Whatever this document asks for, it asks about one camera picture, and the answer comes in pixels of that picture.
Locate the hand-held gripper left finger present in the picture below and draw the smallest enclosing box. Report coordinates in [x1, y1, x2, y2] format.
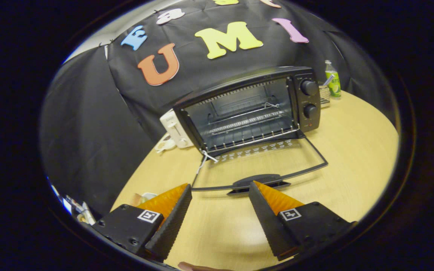
[92, 183, 193, 263]

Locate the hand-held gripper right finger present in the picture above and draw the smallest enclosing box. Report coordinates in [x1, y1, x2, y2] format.
[249, 181, 355, 261]

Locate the black toaster oven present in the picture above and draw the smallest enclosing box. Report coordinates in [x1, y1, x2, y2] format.
[173, 66, 329, 196]

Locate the white pop-up toaster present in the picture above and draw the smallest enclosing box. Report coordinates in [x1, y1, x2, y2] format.
[159, 109, 194, 149]

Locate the small white dish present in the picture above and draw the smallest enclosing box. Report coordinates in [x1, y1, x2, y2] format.
[155, 134, 176, 154]

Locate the colourful clutter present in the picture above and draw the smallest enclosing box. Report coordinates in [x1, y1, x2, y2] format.
[47, 177, 97, 226]

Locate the green label plastic bottle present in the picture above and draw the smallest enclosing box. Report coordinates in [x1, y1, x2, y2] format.
[324, 59, 342, 98]

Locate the white string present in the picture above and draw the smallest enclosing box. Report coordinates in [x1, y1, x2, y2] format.
[196, 151, 219, 174]

